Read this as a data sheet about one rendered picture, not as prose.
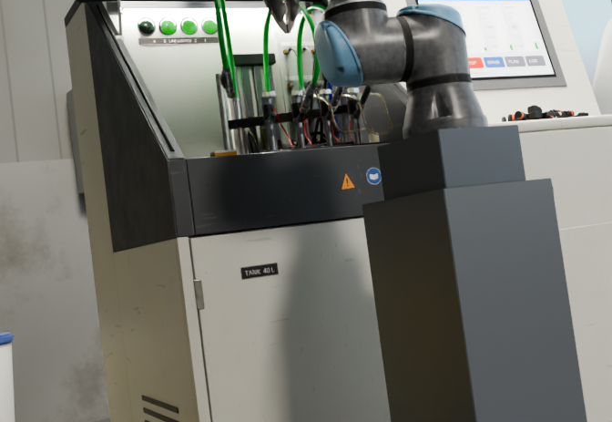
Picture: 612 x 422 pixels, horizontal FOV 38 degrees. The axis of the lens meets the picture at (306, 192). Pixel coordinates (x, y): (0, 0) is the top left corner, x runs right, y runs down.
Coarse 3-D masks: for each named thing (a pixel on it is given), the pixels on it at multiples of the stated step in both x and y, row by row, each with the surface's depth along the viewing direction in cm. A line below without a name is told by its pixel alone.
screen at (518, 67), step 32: (416, 0) 251; (448, 0) 256; (480, 0) 260; (512, 0) 265; (480, 32) 256; (512, 32) 261; (544, 32) 266; (480, 64) 252; (512, 64) 256; (544, 64) 261
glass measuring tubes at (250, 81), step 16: (240, 64) 247; (256, 64) 249; (272, 64) 252; (240, 80) 249; (256, 80) 249; (272, 80) 251; (240, 96) 249; (256, 96) 251; (256, 112) 250; (256, 128) 249
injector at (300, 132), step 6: (294, 96) 224; (294, 102) 224; (300, 102) 225; (294, 108) 224; (294, 114) 224; (300, 114) 223; (294, 120) 224; (300, 120) 224; (300, 126) 224; (300, 132) 224; (300, 138) 224; (300, 144) 224
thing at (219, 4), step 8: (216, 0) 206; (224, 0) 233; (216, 8) 204; (224, 8) 234; (216, 16) 204; (224, 16) 236; (224, 24) 237; (224, 40) 204; (224, 48) 204; (224, 56) 205; (232, 56) 240; (224, 64) 206; (232, 64) 240; (232, 72) 240; (232, 80) 240
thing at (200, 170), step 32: (192, 160) 185; (224, 160) 188; (256, 160) 191; (288, 160) 194; (320, 160) 197; (352, 160) 201; (192, 192) 184; (224, 192) 187; (256, 192) 190; (288, 192) 193; (320, 192) 196; (352, 192) 200; (224, 224) 186; (256, 224) 189; (288, 224) 193
